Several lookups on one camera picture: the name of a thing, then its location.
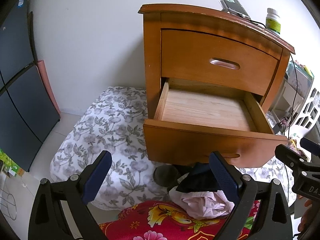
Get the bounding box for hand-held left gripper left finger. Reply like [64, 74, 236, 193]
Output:
[28, 151, 112, 240]

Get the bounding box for smartphone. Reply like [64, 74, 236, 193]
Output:
[218, 0, 251, 19]

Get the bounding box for green printed packet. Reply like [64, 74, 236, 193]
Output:
[0, 149, 25, 178]

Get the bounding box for red floral blanket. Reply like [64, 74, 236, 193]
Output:
[97, 200, 265, 240]

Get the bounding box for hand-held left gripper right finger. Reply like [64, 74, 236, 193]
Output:
[209, 151, 293, 240]

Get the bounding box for white printed bag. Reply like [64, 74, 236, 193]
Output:
[0, 175, 18, 222]

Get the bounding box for pink garment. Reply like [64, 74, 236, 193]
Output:
[180, 189, 236, 219]

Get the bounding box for black charging cable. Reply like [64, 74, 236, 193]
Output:
[246, 19, 300, 140]

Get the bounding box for grey floral quilt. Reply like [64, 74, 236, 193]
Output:
[49, 86, 298, 209]

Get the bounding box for navy garment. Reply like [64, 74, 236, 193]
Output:
[172, 162, 220, 192]

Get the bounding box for white pill bottle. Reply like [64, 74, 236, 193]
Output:
[265, 7, 282, 35]

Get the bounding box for wooden drawer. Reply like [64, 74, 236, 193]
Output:
[161, 29, 284, 97]
[143, 77, 292, 168]

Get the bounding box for grey sock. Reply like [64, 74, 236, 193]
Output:
[153, 165, 178, 187]

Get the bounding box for black charger adapter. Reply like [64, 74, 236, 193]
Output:
[272, 121, 287, 134]

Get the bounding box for dark wardrobe panels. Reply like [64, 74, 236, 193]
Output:
[0, 0, 62, 173]

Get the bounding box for white cutout rack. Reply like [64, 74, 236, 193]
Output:
[272, 80, 320, 130]

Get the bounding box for person's right hand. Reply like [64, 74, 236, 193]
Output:
[297, 197, 313, 233]

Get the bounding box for wooden nightstand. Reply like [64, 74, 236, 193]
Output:
[137, 4, 296, 165]

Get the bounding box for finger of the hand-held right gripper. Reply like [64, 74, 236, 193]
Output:
[274, 144, 313, 174]
[299, 137, 320, 155]

